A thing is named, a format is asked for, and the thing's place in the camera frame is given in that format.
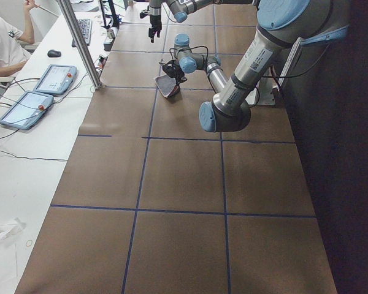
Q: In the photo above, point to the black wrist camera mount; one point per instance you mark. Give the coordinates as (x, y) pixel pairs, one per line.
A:
(144, 13)

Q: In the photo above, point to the black keyboard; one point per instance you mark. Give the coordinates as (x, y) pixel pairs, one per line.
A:
(85, 26)

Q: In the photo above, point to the lower blue teach pendant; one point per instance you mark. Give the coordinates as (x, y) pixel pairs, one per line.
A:
(27, 110)

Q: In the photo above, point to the crumpled white tissue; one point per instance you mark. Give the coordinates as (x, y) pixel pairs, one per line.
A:
(11, 228)

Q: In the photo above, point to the white pillar with base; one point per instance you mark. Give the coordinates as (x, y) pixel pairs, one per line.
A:
(262, 94)

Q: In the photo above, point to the pink towel with white edge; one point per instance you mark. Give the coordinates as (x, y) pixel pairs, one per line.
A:
(167, 86)

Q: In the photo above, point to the person in white shirt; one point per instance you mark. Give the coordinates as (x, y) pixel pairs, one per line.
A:
(13, 56)

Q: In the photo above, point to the blue teach pendant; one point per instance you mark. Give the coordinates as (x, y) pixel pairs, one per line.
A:
(57, 79)
(27, 110)

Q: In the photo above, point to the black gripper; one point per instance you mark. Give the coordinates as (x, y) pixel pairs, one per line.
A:
(154, 21)

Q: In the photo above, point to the small metal cup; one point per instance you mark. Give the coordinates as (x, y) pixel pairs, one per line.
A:
(110, 34)

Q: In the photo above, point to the aluminium frame post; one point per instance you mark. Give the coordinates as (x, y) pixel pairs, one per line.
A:
(71, 20)

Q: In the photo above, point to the black computer mouse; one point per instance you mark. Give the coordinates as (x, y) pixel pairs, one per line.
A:
(53, 54)

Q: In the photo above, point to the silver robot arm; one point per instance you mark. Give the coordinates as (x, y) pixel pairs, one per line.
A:
(280, 24)
(180, 11)

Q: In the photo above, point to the upper blue teach pendant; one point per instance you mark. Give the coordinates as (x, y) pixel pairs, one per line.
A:
(57, 79)

